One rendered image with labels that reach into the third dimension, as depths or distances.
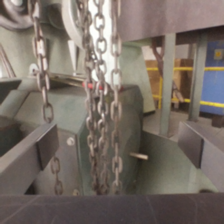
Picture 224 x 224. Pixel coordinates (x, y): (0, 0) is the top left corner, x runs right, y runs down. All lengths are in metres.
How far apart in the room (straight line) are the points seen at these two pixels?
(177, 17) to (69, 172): 0.64
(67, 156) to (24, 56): 1.00
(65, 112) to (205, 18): 0.54
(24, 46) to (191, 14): 1.03
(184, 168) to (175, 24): 0.59
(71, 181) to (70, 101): 0.20
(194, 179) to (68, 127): 0.53
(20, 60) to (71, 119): 0.96
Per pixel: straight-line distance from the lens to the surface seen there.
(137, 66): 1.08
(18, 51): 1.29
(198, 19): 0.68
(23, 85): 0.64
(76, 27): 1.21
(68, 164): 0.40
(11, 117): 0.54
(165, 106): 0.73
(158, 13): 0.77
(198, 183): 0.72
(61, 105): 0.42
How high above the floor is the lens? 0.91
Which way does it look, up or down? 15 degrees down
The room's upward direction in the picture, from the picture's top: 1 degrees counter-clockwise
